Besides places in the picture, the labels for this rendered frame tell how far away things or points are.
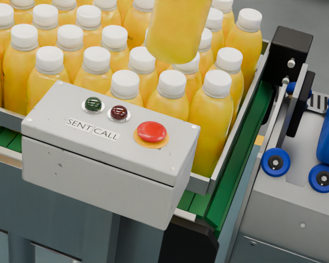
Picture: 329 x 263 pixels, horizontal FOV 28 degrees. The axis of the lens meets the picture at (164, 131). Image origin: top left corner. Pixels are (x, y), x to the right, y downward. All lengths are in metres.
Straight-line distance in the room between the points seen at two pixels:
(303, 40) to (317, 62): 1.88
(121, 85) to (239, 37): 0.29
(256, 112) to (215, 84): 0.28
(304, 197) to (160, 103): 0.27
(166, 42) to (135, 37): 0.36
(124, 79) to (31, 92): 0.14
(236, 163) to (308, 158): 0.12
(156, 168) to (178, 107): 0.20
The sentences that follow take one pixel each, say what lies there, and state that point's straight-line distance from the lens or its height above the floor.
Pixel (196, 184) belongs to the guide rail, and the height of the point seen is 0.97.
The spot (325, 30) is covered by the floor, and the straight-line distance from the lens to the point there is 3.40.
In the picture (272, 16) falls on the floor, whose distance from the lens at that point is 3.39.
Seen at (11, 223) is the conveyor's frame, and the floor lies 0.76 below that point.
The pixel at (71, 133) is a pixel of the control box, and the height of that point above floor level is 1.10.
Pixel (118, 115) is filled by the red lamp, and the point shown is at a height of 1.11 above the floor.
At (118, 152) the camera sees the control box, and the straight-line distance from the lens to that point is 0.77.
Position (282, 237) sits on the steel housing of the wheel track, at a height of 0.85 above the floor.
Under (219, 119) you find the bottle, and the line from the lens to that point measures 0.96.
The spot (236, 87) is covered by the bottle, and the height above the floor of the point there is 1.03.
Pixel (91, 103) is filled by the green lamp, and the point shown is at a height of 1.11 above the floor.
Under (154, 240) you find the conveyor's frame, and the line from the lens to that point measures 1.02.
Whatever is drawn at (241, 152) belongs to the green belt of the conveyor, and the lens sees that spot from 1.12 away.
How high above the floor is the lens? 1.62
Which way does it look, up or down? 40 degrees down
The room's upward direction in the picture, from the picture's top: 10 degrees clockwise
